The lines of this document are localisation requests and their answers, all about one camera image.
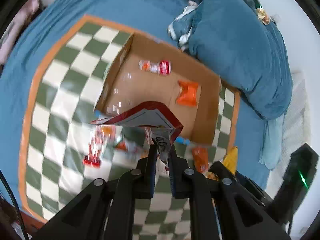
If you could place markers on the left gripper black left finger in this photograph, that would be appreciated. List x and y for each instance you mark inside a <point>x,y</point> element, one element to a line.
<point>138,183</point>

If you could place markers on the small red white snack pack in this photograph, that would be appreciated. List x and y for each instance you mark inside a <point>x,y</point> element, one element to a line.
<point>162,68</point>

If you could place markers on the striped blue white cloth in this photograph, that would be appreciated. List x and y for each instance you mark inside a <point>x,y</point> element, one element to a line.
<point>181,28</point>

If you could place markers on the light blue folded cloth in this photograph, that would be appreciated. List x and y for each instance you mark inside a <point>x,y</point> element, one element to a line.
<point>273,136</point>

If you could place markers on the cardboard box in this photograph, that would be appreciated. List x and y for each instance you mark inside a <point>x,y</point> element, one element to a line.
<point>126,86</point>

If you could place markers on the pile of clothes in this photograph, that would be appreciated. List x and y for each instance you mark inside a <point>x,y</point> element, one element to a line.
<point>22,19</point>

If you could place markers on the yellow snack packet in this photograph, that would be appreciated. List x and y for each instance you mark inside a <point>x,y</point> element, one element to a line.
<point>230,160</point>

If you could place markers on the green white checkered mat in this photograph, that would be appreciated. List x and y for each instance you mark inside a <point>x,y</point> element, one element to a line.
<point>62,99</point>

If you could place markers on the green orange carrot snack pack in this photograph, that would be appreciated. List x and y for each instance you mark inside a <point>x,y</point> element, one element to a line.
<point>121,138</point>

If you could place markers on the orange snack packet on mat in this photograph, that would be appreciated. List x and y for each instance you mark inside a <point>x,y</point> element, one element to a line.
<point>200,158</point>

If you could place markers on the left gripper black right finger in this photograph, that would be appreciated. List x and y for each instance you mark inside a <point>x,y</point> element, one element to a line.
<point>187,183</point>

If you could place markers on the red white long snack pack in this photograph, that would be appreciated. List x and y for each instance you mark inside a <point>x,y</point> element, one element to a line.
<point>96,148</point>

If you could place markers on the blue bed sheet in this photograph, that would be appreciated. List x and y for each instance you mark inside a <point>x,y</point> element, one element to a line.
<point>150,16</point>

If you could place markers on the blue pillow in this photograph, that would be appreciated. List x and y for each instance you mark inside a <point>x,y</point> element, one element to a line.
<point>229,39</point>

